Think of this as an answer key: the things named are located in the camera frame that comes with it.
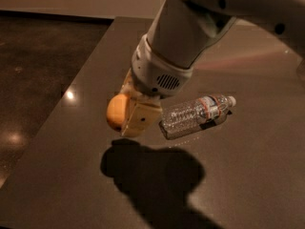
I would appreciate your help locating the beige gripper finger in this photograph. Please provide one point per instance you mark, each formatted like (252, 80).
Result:
(127, 83)
(139, 112)

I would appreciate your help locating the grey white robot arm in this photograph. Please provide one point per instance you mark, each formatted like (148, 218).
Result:
(183, 29)

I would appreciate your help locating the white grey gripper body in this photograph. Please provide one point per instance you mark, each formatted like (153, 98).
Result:
(154, 74)

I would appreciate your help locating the orange fruit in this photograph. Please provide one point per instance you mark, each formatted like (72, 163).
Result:
(117, 111)

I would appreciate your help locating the clear plastic water bottle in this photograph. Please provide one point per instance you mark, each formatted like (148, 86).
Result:
(193, 116)

